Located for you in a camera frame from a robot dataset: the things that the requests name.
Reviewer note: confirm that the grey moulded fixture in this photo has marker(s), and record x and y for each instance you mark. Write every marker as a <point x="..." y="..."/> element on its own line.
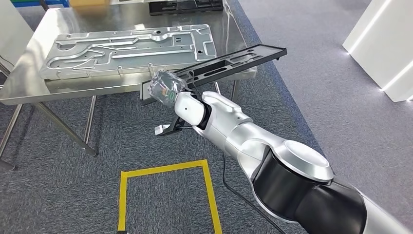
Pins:
<point x="129" y="55"/>

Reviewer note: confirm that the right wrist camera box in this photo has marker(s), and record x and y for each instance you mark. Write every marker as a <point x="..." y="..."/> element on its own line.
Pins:
<point x="159" y="130"/>

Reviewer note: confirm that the white cabinet panel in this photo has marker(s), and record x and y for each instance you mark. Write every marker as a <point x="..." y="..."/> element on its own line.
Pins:
<point x="13" y="32"/>

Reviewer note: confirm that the black plastic part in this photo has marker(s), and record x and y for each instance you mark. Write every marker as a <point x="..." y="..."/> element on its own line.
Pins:
<point x="184" y="6"/>
<point x="258" y="53"/>

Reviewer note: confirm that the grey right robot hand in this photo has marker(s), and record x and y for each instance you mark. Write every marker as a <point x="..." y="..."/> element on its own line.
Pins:
<point x="164" y="87"/>

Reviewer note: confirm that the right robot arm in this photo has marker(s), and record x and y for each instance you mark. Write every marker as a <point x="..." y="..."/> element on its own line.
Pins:
<point x="226" y="129"/>

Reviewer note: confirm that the blue metal frame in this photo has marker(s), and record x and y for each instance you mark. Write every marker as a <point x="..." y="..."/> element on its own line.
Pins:
<point x="38" y="3"/>

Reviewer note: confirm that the white display plinth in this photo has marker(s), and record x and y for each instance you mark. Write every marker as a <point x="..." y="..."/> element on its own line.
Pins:
<point x="377" y="38"/>

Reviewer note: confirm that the cardboard box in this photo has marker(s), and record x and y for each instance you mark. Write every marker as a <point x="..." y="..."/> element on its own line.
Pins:
<point x="88" y="2"/>

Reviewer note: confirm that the stainless steel workbench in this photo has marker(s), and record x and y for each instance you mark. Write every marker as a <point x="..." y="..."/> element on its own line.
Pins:
<point x="32" y="87"/>

